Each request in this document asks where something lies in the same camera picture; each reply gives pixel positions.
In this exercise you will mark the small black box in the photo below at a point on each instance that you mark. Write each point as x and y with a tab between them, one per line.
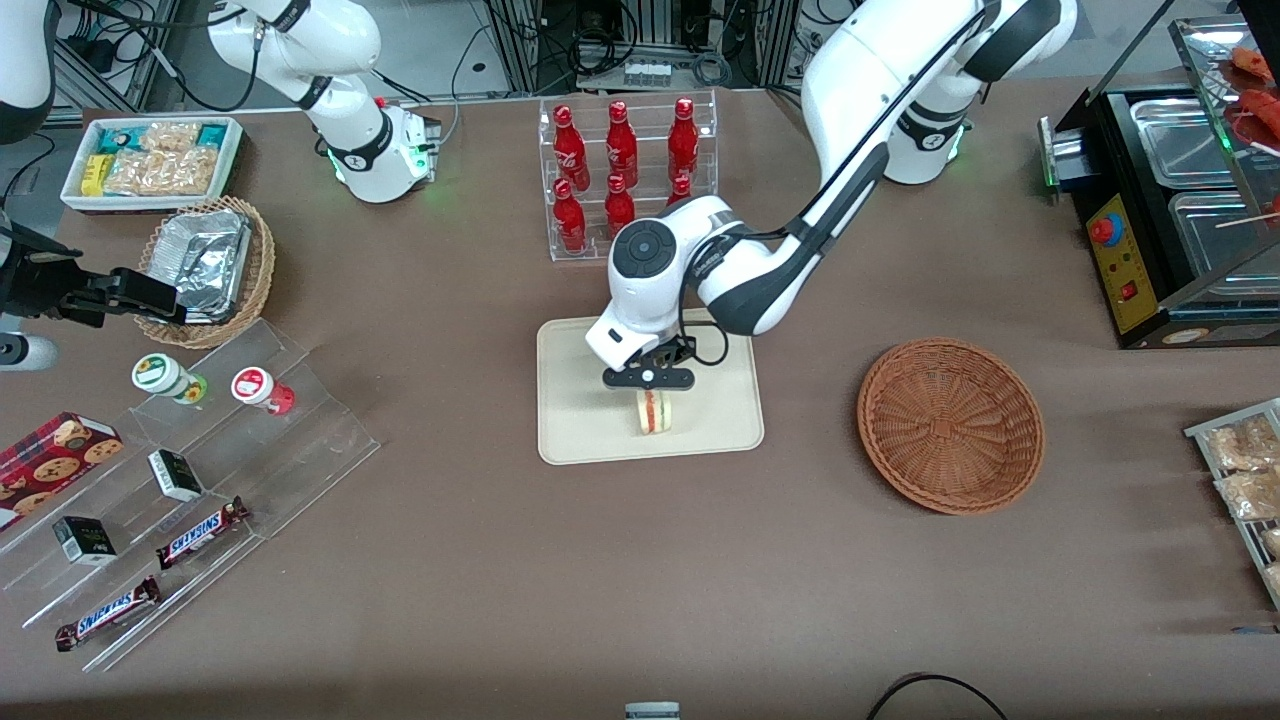
85	540
175	475

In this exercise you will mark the brown round wicker basket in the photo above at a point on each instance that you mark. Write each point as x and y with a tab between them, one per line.
950	425

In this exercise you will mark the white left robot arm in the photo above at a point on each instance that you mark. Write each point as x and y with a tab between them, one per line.
870	60

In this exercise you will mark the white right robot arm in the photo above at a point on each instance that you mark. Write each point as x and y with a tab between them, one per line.
350	150

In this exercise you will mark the black food warmer cabinet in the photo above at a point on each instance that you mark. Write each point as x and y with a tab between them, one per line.
1125	270

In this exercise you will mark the red cookie box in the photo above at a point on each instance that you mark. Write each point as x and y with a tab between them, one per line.
50	465

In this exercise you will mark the cup with red lid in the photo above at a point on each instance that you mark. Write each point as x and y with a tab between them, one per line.
255	385

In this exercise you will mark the small grey device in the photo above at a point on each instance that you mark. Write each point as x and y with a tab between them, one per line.
652	711

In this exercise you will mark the clear bag of brown snacks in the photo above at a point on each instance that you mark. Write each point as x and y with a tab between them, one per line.
1240	445
1250	495
1272	543
1274	580

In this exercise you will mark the cup with green lid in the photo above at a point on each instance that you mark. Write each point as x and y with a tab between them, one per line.
158	373

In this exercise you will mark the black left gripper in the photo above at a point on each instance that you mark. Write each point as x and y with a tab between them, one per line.
676	352

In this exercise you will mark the beige rectangular tray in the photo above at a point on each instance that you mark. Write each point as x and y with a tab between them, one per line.
720	410

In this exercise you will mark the large clear bag of snacks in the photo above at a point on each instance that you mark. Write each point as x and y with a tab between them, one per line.
160	172

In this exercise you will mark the red grilled food piece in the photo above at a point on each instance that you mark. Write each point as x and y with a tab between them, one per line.
1262	110
1252	63

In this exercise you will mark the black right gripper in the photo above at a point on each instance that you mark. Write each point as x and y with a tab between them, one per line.
45	287

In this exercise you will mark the small clear bag of snacks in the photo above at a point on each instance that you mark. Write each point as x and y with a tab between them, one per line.
170	135

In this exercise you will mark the silver foil tray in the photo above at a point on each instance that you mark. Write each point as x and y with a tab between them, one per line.
205	260

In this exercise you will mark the white plastic snack bin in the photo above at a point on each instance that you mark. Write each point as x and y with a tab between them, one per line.
235	150

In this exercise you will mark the tan wicker basket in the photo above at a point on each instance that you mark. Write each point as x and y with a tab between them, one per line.
262	270

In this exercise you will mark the red cola bottle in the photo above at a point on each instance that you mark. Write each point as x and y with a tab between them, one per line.
683	140
619	205
570	150
570	220
621	145
681	188

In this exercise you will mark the snickers bar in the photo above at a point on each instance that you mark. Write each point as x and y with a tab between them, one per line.
105	613
200	533

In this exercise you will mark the yellow snack packet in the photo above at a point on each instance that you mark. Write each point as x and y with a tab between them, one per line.
95	175

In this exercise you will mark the teal snack packet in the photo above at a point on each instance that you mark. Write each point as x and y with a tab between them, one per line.
212	134
118	138

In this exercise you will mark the white power strip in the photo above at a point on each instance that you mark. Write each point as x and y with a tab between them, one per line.
647	73

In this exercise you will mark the triangular sandwich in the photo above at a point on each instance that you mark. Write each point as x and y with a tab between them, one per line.
655	415

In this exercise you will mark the steel warmer pan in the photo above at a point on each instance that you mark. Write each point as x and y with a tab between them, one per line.
1215	240
1180	140

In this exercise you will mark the clear acrylic bottle rack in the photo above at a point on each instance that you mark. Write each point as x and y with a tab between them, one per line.
645	110

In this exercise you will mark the clear acrylic stepped display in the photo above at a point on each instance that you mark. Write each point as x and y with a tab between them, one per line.
310	440

